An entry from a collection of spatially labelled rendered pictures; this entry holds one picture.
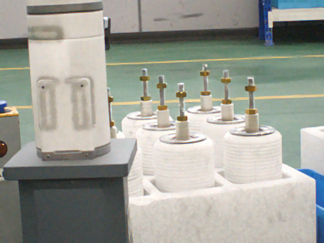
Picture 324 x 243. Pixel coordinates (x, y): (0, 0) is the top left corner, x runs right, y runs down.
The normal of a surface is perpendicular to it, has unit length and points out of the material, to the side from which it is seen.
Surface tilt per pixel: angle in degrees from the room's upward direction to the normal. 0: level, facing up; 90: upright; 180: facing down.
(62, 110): 90
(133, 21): 90
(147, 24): 90
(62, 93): 90
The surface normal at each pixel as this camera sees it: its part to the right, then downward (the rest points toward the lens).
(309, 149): -0.97, 0.08
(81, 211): -0.04, 0.14
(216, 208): 0.26, 0.12
